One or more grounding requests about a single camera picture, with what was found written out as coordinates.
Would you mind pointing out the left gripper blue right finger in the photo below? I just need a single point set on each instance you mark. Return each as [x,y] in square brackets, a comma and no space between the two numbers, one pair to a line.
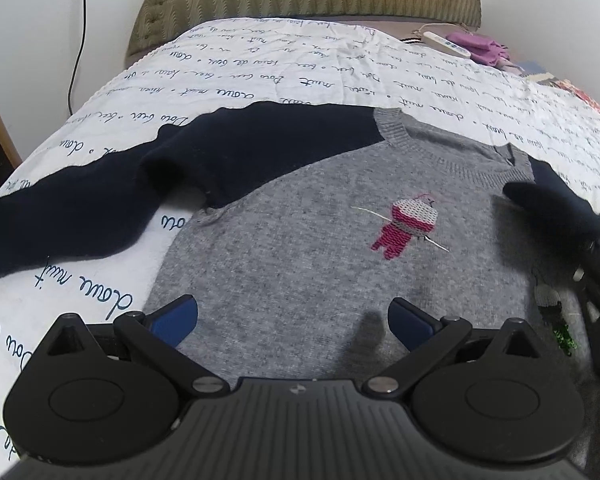
[411,326]

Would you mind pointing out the white script-print quilt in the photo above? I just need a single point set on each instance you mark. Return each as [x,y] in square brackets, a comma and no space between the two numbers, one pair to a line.
[235,63]

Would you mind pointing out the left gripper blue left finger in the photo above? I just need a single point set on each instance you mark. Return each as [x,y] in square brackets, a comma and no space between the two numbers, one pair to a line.
[175,321]

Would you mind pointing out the red patterned cloth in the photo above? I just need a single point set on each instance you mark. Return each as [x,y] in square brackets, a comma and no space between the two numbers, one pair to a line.
[568,86]

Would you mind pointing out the purple garment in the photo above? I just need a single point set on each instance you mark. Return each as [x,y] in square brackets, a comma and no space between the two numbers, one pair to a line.
[483,50]

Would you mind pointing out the grey navy knit sweater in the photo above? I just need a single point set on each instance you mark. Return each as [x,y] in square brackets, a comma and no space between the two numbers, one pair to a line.
[306,221]

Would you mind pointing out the white power strip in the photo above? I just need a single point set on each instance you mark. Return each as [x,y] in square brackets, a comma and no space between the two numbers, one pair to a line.
[441,44]

